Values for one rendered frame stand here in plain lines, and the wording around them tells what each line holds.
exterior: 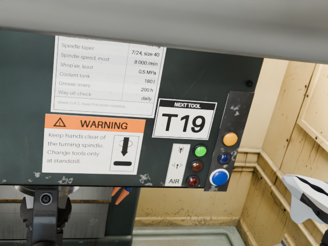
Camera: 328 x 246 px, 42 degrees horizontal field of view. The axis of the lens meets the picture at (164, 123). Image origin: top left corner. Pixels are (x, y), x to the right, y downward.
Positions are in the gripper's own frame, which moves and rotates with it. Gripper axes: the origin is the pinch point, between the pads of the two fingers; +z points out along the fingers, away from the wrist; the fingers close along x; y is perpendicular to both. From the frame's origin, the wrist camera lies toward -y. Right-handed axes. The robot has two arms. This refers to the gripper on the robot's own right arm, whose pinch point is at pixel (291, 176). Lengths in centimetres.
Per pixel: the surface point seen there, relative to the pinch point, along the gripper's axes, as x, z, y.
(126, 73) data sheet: -16.5, 22.5, -10.2
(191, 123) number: -6.3, 16.6, -2.5
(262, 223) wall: 104, 50, 89
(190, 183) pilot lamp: -4.6, 15.1, 9.0
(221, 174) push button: -0.1, 12.2, 6.7
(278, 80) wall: 112, 68, 24
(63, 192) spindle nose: -15.7, 37.8, 21.7
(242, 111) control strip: 1.1, 12.3, -5.5
